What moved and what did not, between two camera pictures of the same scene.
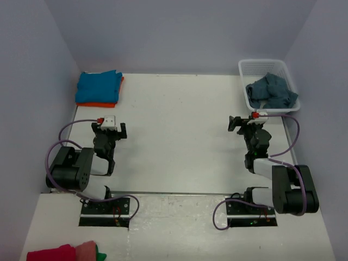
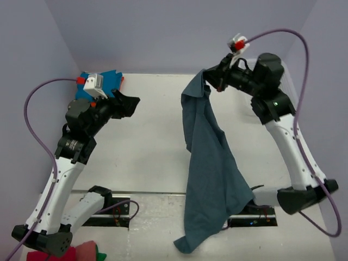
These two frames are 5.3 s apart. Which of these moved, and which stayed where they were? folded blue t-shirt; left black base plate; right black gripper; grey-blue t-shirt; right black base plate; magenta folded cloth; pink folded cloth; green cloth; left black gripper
Moved: grey-blue t-shirt; left black gripper; right black gripper
Stayed: green cloth; folded blue t-shirt; magenta folded cloth; pink folded cloth; left black base plate; right black base plate
